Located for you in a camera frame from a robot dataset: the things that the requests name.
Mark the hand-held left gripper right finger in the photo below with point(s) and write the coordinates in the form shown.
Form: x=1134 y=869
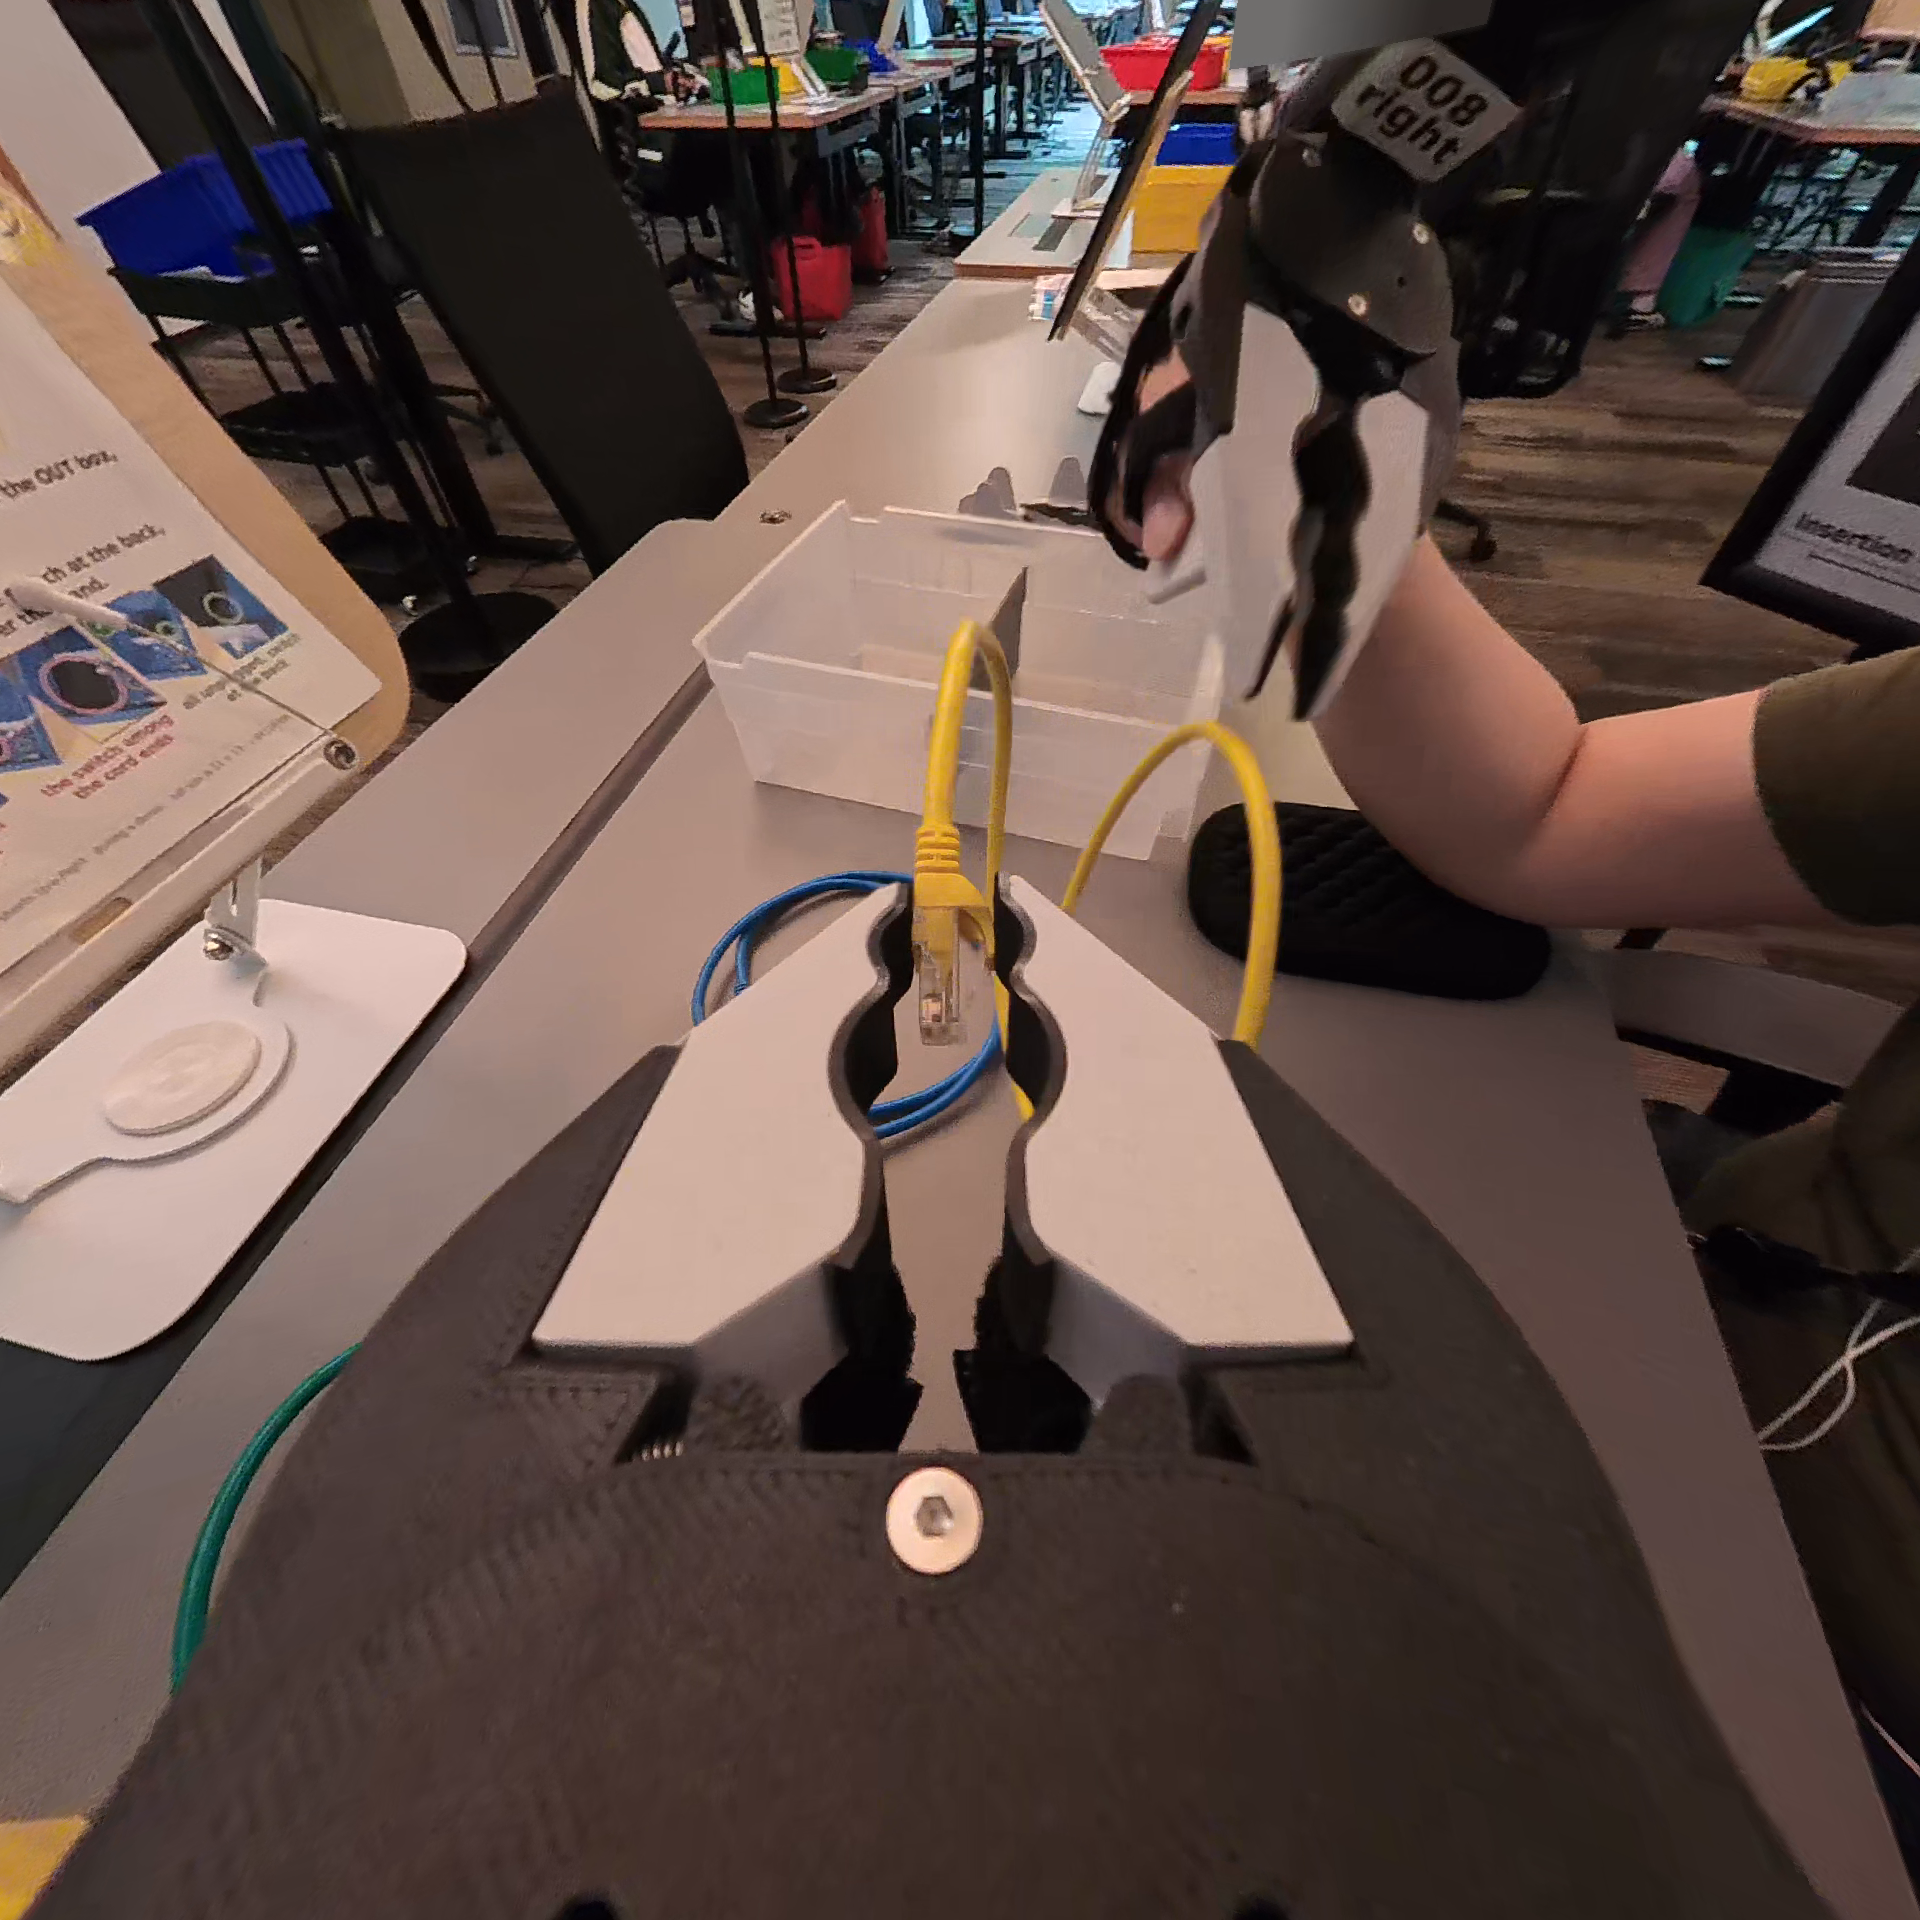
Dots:
x=1170 y=1184

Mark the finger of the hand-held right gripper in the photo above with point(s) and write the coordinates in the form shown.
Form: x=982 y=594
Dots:
x=1246 y=495
x=1409 y=466

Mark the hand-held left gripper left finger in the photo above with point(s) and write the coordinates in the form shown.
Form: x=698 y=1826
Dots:
x=720 y=1184

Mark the clear plastic bin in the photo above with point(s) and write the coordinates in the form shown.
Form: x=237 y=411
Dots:
x=840 y=676

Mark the person's right forearm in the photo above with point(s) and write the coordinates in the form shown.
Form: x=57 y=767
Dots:
x=1575 y=781

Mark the person's right hand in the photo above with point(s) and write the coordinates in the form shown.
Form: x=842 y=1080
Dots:
x=1167 y=526

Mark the yellow storage bin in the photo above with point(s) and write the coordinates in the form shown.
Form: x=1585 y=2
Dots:
x=1179 y=212

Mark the clear acrylic sign holder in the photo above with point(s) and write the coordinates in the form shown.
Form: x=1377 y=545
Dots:
x=1118 y=212

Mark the red storage bin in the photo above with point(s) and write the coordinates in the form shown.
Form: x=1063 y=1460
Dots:
x=1156 y=64

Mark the black mesh office chair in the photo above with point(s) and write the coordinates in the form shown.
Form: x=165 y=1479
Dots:
x=1621 y=179

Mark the black wrist rest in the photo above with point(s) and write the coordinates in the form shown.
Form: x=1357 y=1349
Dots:
x=1349 y=902

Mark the white stand base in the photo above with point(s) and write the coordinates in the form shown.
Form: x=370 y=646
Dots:
x=301 y=1080

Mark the framed tag sign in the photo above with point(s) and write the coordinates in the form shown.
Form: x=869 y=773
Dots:
x=1861 y=510

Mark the red bag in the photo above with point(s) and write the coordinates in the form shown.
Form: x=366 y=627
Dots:
x=809 y=278

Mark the wooden board with instruction sheet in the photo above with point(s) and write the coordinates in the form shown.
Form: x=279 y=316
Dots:
x=151 y=631

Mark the blue storage bin on cart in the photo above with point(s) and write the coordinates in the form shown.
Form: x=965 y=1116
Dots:
x=195 y=212

